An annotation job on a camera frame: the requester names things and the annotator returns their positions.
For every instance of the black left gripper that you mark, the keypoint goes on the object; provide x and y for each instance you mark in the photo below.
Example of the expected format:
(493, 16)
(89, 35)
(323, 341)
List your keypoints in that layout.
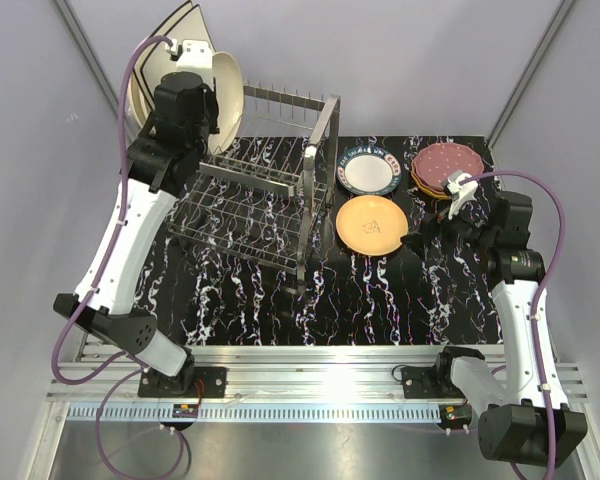
(209, 100)

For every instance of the orange dotted plate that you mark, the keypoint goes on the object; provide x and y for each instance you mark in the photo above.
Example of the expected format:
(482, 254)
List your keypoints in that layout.
(434, 193)

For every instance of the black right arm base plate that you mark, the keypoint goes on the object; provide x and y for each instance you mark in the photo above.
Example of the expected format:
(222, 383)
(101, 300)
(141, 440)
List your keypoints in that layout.
(427, 383)

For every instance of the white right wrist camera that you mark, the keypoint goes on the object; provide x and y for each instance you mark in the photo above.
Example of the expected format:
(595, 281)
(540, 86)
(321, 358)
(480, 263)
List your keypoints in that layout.
(460, 187)

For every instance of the aluminium frame post left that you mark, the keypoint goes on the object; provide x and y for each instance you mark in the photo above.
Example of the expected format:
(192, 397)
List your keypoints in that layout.
(77, 34)

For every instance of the aluminium frame post right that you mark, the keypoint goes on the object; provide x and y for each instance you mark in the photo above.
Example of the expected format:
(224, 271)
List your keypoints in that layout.
(552, 30)

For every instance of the white round plate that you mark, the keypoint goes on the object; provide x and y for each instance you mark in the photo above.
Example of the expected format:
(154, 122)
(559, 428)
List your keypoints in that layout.
(230, 98)

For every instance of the slotted cable duct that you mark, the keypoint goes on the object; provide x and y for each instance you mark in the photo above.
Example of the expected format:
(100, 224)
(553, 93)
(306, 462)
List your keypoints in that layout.
(209, 412)

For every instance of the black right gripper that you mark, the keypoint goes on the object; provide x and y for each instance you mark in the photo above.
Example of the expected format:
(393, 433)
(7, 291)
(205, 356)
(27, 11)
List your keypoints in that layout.
(418, 240)

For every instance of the pink dotted plate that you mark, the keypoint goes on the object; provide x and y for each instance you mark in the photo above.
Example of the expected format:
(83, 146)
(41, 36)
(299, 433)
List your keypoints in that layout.
(435, 163)
(418, 181)

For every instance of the aluminium frame post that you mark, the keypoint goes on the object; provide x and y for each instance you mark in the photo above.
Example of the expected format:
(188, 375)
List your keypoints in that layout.
(77, 34)
(552, 30)

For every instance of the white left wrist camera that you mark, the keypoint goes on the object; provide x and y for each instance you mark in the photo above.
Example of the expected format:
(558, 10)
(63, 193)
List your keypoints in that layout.
(193, 56)

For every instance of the yellow round plate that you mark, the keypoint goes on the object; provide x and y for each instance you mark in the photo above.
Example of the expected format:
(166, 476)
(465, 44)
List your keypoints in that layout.
(371, 225)

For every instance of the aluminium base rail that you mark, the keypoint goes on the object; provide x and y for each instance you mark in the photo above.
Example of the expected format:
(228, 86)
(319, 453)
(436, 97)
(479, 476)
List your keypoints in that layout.
(288, 374)

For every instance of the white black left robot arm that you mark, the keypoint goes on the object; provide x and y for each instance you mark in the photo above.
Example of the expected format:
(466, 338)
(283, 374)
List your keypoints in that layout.
(154, 170)

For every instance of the cream square plate black rim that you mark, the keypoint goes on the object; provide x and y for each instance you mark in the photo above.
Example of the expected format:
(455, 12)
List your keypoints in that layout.
(185, 23)

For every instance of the white plate teal rim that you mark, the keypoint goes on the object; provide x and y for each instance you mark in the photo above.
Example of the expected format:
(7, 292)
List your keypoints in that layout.
(368, 170)

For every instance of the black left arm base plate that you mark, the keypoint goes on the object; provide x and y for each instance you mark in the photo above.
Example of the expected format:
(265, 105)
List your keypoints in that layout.
(209, 381)

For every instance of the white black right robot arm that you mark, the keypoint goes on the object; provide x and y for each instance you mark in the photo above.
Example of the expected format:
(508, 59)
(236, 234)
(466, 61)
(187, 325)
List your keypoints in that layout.
(527, 420)

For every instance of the stainless steel dish rack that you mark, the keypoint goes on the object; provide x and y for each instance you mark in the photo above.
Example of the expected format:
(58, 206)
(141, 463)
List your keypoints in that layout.
(260, 196)

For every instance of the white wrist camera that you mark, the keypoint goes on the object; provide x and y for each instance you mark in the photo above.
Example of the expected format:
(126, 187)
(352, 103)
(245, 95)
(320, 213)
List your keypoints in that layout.
(460, 187)
(193, 56)

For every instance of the pink dotted plate front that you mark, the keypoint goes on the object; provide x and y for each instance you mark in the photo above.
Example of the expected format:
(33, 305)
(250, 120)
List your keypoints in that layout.
(418, 181)

